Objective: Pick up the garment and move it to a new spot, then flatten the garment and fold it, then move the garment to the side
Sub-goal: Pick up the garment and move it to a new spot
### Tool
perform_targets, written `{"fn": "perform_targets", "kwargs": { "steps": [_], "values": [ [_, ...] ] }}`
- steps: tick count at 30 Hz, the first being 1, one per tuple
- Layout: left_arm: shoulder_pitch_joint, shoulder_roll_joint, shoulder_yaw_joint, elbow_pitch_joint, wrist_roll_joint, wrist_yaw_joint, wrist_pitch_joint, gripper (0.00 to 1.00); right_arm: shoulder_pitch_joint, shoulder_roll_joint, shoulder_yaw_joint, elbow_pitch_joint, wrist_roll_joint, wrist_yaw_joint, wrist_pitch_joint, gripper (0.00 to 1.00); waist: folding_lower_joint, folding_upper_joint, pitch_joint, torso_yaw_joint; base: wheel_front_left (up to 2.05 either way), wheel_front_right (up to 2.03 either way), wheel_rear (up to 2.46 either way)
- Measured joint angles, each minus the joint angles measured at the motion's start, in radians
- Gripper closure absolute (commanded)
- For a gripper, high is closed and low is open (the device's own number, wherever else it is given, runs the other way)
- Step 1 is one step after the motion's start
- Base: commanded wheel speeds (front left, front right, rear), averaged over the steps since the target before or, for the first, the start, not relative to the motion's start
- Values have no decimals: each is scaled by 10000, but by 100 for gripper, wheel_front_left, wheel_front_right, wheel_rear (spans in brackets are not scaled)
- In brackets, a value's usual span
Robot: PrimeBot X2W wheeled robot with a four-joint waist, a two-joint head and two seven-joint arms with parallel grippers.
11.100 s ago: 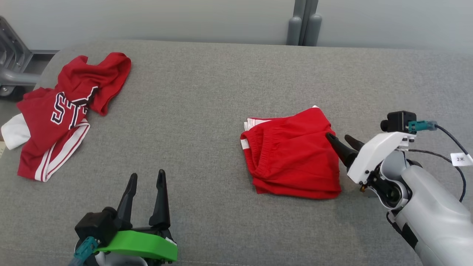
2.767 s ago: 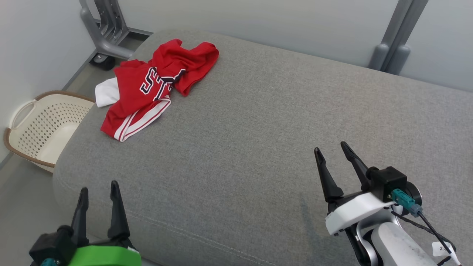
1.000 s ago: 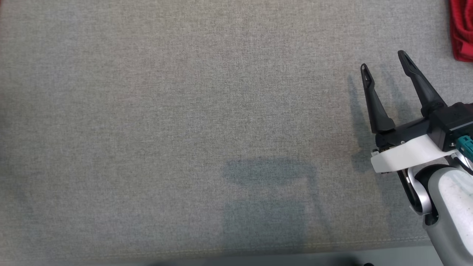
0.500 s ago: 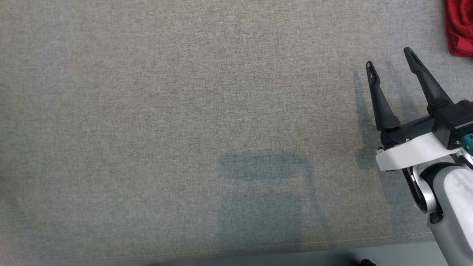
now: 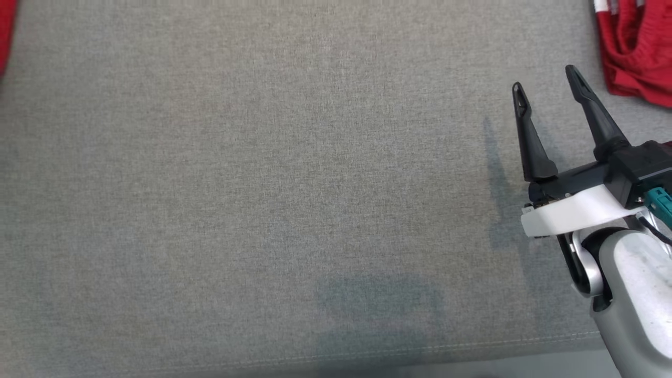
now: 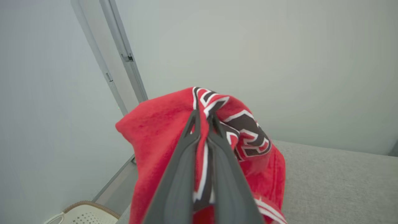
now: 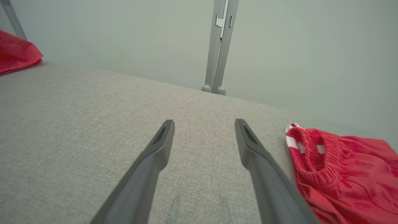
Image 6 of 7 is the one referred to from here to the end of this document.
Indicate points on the red jersey with white sleeves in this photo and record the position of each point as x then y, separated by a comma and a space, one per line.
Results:
155, 133

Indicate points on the grey partition joint post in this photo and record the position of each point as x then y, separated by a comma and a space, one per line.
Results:
124, 46

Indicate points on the white laundry basket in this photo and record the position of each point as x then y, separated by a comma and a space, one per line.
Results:
90, 216

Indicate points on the grey partition base rail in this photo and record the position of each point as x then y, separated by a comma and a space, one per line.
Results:
115, 177

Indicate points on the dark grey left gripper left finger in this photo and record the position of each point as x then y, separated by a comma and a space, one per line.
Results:
177, 193

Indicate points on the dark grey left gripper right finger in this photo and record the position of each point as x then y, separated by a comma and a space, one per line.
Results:
230, 193

